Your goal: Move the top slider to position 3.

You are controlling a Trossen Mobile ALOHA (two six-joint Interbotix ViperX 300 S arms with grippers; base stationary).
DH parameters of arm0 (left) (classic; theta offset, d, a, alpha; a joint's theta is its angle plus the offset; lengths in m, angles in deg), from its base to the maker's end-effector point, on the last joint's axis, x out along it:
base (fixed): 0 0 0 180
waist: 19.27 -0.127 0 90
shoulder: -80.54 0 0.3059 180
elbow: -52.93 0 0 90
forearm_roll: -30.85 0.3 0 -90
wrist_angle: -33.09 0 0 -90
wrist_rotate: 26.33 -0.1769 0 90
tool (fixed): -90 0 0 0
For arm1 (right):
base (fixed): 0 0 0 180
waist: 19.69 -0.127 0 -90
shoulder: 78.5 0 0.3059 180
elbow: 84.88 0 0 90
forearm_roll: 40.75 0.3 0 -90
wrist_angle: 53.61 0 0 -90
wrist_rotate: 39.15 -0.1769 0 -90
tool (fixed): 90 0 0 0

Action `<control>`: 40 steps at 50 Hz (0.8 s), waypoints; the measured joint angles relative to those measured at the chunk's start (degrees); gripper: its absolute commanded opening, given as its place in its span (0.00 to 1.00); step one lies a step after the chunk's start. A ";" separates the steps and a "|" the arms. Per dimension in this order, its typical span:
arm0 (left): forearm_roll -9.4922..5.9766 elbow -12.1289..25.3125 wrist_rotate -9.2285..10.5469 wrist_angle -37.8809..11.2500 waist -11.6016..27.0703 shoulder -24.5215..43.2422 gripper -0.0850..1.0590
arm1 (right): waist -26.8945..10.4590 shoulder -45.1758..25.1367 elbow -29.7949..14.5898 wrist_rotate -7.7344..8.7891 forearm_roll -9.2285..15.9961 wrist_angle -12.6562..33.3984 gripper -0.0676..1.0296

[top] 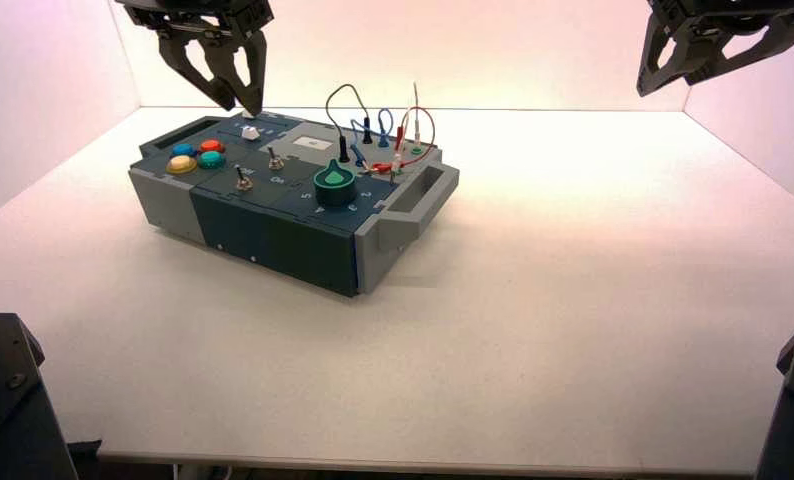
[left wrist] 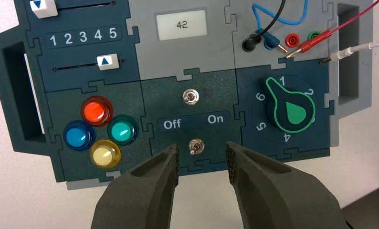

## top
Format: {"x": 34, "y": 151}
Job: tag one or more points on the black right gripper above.
{"x": 728, "y": 13}

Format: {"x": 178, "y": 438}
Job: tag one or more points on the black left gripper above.
{"x": 198, "y": 12}

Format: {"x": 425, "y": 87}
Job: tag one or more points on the small white slider knob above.
{"x": 250, "y": 132}
{"x": 246, "y": 114}

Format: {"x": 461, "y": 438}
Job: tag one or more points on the orange push button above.
{"x": 211, "y": 146}

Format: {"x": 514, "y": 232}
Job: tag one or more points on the blue push button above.
{"x": 184, "y": 150}

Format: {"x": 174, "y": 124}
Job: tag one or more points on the teal push button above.
{"x": 211, "y": 160}

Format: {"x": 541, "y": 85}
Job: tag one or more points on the small white display panel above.
{"x": 312, "y": 142}

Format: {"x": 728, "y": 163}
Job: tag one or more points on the green rotary knob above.
{"x": 334, "y": 187}

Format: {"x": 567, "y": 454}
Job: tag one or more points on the blue grey control box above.
{"x": 284, "y": 228}

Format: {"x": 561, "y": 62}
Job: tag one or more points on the green banana socket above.
{"x": 416, "y": 150}

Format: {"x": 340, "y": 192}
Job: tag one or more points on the metal toggle switch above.
{"x": 275, "y": 160}
{"x": 243, "y": 181}

